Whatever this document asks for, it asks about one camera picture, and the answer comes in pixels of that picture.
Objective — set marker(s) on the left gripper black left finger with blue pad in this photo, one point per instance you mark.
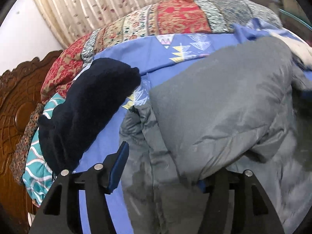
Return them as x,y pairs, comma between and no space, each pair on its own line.
60,212

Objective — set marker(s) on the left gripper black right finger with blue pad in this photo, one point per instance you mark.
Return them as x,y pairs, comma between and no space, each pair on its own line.
237,203

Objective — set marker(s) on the grey puffer jacket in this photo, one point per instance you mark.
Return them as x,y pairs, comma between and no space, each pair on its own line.
232,109

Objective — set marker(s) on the teal white wavy pillow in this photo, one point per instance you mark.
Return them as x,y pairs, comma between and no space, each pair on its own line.
38,176

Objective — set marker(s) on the brown floral cloth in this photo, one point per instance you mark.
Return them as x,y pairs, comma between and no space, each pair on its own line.
19,158

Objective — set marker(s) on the carved wooden headboard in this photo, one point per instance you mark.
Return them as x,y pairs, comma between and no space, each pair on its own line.
20,94

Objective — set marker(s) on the navy knit garment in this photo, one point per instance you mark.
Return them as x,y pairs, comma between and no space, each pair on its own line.
91,101

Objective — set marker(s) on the white black fleece garment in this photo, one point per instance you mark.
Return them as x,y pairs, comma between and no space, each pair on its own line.
297,45

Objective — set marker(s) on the red patchwork quilt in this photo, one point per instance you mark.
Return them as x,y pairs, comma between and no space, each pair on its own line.
166,17

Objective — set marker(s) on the glass side table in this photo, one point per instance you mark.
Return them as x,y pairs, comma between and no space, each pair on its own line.
289,20

